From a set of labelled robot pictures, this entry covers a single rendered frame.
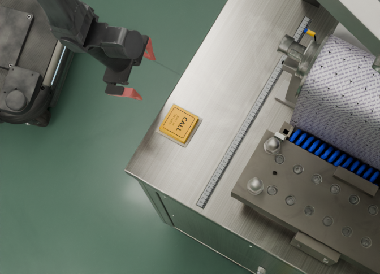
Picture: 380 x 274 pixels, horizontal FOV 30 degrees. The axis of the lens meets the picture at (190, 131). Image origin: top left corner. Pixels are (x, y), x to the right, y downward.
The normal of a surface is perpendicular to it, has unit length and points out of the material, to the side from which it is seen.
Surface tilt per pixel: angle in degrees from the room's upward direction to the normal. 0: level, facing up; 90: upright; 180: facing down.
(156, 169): 0
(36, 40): 0
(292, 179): 0
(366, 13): 36
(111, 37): 25
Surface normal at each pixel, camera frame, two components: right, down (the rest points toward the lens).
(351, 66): 0.00, -0.33
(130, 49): 0.81, 0.11
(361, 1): 0.48, 0.07
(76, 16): 0.95, 0.25
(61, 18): -0.25, 0.90
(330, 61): -0.12, -0.11
